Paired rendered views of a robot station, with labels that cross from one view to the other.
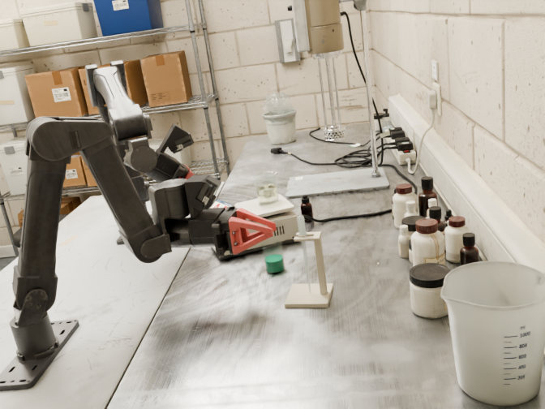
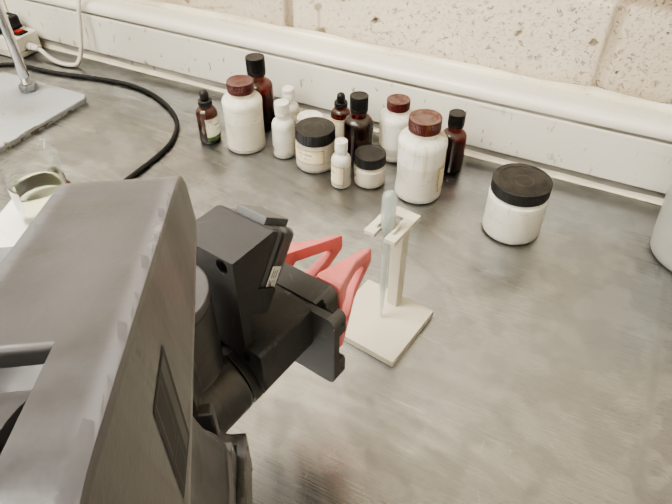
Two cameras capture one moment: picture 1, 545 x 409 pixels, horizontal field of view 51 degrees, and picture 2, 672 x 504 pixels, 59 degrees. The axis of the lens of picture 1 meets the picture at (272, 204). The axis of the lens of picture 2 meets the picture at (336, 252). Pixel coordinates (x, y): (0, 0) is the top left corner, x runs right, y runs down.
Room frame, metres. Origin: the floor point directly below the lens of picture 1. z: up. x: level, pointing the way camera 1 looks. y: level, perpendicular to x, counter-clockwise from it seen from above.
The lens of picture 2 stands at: (0.86, 0.34, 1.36)
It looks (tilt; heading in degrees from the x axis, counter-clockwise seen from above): 42 degrees down; 290
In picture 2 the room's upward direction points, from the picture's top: straight up
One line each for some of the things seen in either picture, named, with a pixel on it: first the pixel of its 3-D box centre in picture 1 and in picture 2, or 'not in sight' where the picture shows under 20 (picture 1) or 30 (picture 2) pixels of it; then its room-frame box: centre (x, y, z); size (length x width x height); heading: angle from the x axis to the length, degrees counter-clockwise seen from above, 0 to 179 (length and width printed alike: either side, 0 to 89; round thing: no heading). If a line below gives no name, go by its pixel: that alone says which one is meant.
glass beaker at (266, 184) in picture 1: (268, 187); (39, 185); (1.29, 0.01, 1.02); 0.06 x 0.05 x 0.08; 104
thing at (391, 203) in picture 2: (301, 227); (391, 214); (0.95, -0.05, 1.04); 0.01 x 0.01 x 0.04; 74
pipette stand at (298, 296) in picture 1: (305, 265); (382, 278); (0.96, -0.04, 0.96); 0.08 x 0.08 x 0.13; 74
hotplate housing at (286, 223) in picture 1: (255, 226); not in sight; (1.27, 0.05, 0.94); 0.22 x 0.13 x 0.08; 104
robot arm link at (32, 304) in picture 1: (29, 299); not in sight; (0.89, 0.44, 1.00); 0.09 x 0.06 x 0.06; 27
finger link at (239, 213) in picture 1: (250, 230); (320, 280); (0.98, 0.05, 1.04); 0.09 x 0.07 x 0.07; 74
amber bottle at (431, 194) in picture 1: (427, 200); (258, 92); (1.24, -0.36, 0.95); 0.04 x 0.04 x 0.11
